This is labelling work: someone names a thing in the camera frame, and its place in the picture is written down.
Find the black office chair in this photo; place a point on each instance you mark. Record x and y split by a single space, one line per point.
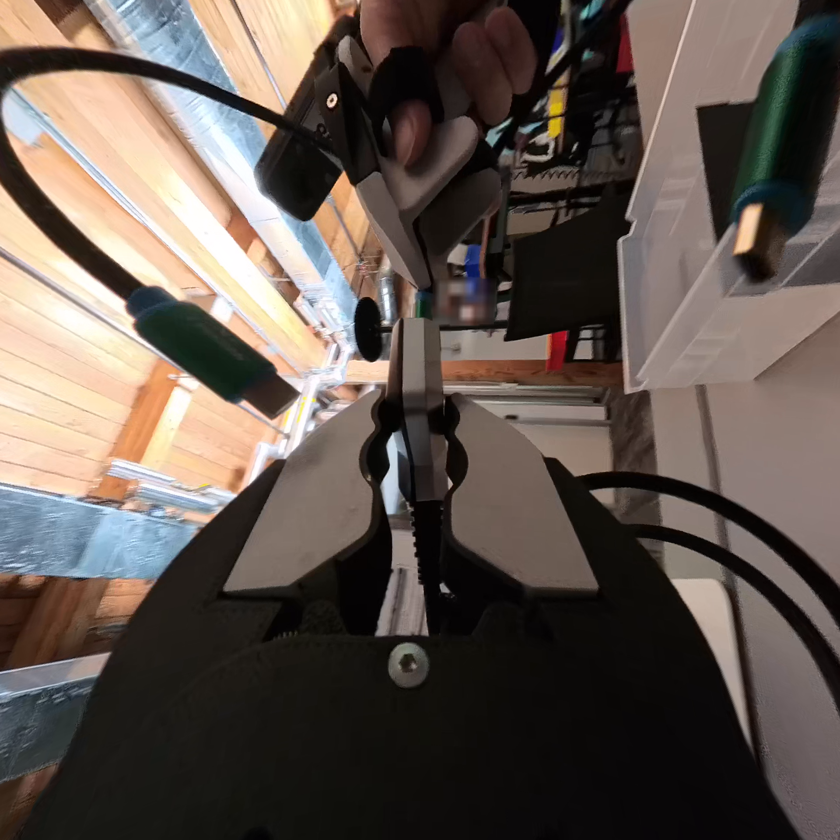
564 282

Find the frosted glass door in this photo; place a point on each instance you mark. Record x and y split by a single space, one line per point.
538 403

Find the black bin divider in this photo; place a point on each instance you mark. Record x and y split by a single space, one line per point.
715 164

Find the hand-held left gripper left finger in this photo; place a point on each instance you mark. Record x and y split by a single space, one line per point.
302 525

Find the red plastic tray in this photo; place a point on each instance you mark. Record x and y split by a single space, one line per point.
558 348

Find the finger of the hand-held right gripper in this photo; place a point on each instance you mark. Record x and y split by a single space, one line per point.
466 210
397 229

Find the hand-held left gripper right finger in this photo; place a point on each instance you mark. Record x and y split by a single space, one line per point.
518 525

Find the clear plastic bin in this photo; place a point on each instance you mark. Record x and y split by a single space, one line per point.
656 295

